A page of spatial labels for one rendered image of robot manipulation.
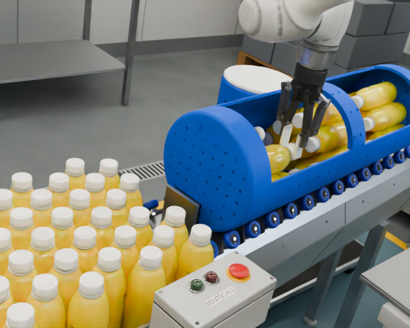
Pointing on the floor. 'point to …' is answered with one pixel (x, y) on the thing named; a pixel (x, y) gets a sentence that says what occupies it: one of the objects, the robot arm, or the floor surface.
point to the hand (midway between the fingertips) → (291, 142)
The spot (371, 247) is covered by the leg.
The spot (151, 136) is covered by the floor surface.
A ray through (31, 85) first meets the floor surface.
